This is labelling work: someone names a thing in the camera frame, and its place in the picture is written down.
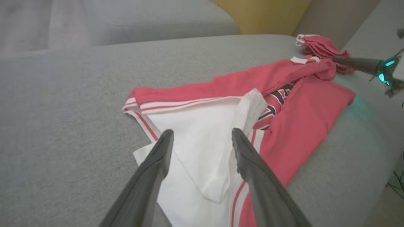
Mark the grey sofa back cushion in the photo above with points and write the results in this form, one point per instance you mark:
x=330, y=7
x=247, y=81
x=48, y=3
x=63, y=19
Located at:
x=157, y=19

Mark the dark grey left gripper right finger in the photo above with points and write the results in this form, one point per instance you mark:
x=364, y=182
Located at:
x=268, y=195

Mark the red shorts with white stripe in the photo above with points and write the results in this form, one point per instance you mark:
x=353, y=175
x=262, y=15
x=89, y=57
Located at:
x=318, y=47

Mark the red and white jersey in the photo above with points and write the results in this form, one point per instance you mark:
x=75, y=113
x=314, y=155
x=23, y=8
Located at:
x=300, y=126

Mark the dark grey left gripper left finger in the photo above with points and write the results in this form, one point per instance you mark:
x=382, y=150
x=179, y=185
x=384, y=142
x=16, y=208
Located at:
x=142, y=189

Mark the yellow cushion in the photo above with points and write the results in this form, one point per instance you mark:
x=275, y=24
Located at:
x=262, y=15

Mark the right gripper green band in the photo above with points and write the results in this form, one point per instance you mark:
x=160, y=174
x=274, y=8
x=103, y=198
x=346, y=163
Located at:
x=389, y=71

